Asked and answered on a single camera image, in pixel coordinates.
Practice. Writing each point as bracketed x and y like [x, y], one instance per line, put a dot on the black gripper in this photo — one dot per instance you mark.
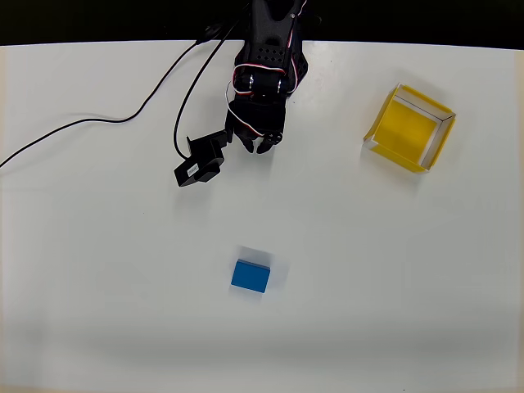
[255, 130]

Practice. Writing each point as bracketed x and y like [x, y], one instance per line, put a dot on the blue block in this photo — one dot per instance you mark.
[250, 277]

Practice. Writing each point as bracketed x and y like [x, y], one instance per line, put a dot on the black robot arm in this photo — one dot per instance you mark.
[268, 45]

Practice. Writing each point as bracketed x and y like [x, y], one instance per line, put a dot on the yellow cardboard box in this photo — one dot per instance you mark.
[409, 130]

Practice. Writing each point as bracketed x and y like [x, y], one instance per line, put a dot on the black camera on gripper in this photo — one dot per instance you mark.
[200, 161]

